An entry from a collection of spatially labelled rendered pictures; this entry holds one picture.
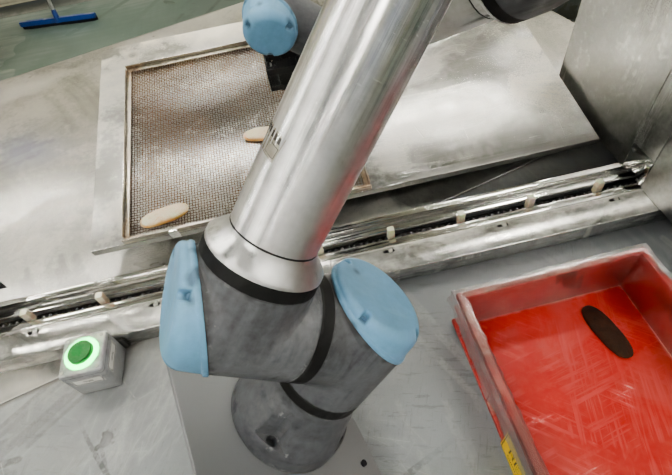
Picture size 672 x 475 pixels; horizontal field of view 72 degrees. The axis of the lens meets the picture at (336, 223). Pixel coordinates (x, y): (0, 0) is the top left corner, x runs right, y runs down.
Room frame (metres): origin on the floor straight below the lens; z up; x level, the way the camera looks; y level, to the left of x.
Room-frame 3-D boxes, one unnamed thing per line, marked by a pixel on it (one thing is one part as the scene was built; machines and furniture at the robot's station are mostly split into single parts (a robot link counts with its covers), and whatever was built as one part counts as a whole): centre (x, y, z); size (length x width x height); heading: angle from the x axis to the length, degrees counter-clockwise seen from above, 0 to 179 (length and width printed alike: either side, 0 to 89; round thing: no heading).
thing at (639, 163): (0.57, -0.59, 0.90); 0.06 x 0.01 x 0.06; 3
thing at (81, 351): (0.37, 0.45, 0.90); 0.04 x 0.04 x 0.02
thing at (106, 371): (0.38, 0.45, 0.84); 0.08 x 0.08 x 0.11; 3
